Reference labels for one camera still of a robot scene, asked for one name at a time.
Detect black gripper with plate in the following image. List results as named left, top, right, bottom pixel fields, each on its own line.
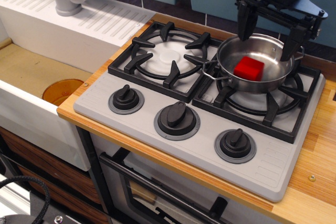
left=236, top=0, right=328, bottom=62

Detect oven door with black handle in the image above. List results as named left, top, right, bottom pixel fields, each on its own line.
left=98, top=147, right=266, bottom=224

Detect wooden drawer fronts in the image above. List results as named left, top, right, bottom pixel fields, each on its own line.
left=1, top=128, right=111, bottom=223

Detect black braided cable lower left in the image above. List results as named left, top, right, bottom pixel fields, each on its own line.
left=0, top=175, right=50, bottom=224

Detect right black stove knob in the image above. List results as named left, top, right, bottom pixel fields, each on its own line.
left=214, top=129, right=257, bottom=164

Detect red cube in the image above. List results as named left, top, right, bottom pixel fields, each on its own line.
left=234, top=56, right=265, bottom=81

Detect black burner grate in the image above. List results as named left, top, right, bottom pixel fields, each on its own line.
left=108, top=22, right=221, bottom=103
left=192, top=60, right=325, bottom=144

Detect grey toy stove top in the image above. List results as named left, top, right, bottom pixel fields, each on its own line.
left=72, top=20, right=327, bottom=203

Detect white toy sink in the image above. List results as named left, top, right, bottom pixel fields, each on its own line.
left=1, top=0, right=154, bottom=171

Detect orange plastic plate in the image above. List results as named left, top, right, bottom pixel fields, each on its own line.
left=42, top=79, right=83, bottom=106

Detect left black stove knob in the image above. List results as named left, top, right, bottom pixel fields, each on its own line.
left=108, top=84, right=144, bottom=115

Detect left black burner grate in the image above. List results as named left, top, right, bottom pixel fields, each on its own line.
left=108, top=22, right=221, bottom=103

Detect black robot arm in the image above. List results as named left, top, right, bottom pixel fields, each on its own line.
left=236, top=0, right=328, bottom=61

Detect black stove knob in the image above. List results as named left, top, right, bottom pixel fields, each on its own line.
left=108, top=84, right=144, bottom=115
left=154, top=101, right=201, bottom=141
left=214, top=129, right=257, bottom=164

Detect right black burner grate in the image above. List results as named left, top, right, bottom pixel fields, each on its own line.
left=192, top=60, right=325, bottom=144

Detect middle black stove knob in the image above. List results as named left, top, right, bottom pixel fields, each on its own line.
left=154, top=101, right=201, bottom=141

